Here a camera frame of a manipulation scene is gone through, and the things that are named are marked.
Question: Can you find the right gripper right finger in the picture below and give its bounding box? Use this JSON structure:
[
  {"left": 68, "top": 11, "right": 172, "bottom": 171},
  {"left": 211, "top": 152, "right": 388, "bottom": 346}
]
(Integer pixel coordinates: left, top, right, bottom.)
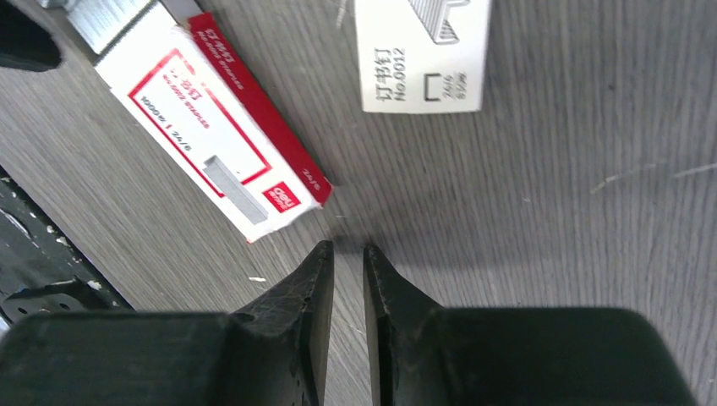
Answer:
[{"left": 363, "top": 244, "right": 695, "bottom": 405}]

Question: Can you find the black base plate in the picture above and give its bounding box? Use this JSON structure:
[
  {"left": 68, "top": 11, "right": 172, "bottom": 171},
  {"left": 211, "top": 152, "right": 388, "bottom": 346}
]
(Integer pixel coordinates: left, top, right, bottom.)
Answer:
[{"left": 1, "top": 169, "right": 133, "bottom": 330}]

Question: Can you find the red staple box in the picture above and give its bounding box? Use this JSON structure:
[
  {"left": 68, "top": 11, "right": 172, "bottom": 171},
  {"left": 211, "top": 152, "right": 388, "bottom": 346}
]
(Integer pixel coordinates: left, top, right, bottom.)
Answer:
[{"left": 96, "top": 1, "right": 332, "bottom": 242}]

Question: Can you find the white staple box sleeve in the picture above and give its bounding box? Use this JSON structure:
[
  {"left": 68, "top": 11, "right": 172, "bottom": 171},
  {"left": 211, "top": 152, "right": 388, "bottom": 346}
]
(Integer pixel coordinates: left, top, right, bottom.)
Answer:
[{"left": 354, "top": 0, "right": 492, "bottom": 114}]

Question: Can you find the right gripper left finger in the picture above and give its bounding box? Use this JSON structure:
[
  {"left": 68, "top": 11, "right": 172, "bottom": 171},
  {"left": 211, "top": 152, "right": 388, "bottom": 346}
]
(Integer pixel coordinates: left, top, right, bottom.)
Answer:
[{"left": 1, "top": 241, "right": 334, "bottom": 405}]

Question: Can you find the staple tray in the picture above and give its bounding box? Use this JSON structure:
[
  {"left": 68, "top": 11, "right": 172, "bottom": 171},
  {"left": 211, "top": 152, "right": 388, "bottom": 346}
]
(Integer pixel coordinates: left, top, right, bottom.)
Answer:
[{"left": 36, "top": 0, "right": 203, "bottom": 56}]

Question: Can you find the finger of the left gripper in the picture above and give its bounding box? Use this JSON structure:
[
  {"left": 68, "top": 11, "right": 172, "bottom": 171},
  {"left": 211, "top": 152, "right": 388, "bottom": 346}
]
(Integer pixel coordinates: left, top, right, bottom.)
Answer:
[{"left": 1, "top": 0, "right": 62, "bottom": 72}]

